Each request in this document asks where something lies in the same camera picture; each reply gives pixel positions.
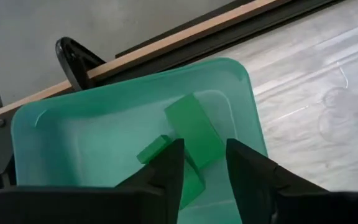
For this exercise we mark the small green block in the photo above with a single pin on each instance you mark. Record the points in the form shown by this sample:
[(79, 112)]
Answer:
[(152, 150)]

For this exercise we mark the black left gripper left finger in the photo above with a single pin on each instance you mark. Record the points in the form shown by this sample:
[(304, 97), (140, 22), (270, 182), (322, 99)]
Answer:
[(89, 208)]

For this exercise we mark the black frame clamp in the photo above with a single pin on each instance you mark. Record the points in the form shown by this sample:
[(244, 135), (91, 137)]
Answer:
[(73, 62)]

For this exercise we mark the black aluminium table frame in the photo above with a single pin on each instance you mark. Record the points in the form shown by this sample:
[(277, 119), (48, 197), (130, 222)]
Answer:
[(228, 39)]

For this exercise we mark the green plastic bin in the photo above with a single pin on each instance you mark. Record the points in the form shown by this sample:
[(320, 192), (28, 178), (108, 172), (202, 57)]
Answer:
[(89, 140)]

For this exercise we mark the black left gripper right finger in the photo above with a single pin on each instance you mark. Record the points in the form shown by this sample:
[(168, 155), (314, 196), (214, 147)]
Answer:
[(291, 208)]

